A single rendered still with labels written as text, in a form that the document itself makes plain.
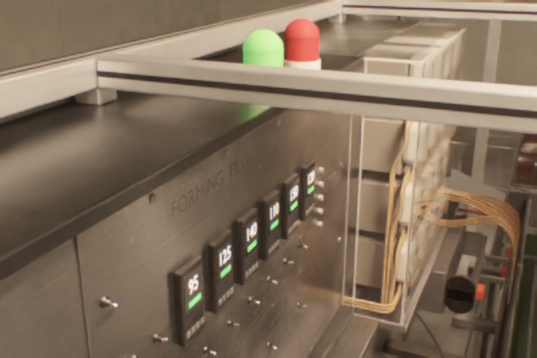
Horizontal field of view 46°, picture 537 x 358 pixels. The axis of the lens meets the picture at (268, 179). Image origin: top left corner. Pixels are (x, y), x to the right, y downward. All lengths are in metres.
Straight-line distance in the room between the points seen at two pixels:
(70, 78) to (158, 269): 0.27
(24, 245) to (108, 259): 0.14
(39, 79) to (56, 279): 0.30
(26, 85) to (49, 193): 0.22
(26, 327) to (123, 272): 0.12
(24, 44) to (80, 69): 3.60
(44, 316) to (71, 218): 0.09
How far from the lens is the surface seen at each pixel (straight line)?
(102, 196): 0.56
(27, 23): 4.46
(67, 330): 0.59
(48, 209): 0.54
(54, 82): 0.81
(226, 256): 0.80
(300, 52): 1.04
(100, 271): 0.60
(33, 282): 0.54
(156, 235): 0.67
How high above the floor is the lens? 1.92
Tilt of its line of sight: 20 degrees down
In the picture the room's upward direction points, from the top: straight up
